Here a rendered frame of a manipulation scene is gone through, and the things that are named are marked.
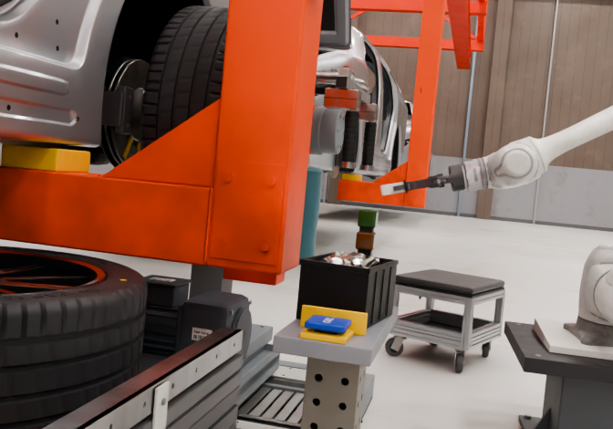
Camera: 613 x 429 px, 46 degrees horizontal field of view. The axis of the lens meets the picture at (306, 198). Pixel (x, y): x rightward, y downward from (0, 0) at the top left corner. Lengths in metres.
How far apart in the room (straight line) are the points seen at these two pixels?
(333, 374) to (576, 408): 0.98
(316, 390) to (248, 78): 0.62
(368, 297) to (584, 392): 0.99
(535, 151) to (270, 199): 0.78
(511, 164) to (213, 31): 0.83
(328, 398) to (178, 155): 0.57
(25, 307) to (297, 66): 0.68
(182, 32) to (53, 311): 1.01
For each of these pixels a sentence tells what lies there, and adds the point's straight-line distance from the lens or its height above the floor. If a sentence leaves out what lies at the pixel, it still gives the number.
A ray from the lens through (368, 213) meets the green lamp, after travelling 1.59.
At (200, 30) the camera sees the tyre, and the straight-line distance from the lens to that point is 1.96.
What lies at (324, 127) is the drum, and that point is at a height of 0.86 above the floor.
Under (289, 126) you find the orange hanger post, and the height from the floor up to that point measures 0.82.
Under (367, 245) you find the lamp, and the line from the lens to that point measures 1.60.
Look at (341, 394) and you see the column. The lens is 1.40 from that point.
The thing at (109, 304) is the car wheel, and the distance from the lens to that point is 1.22.
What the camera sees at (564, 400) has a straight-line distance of 2.20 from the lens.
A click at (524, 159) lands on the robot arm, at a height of 0.81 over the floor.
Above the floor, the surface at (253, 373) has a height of 0.15.
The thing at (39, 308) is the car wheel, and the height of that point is 0.50.
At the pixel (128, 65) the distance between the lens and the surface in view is 2.14.
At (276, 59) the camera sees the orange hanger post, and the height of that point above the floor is 0.95.
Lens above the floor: 0.74
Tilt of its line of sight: 2 degrees down
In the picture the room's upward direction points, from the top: 5 degrees clockwise
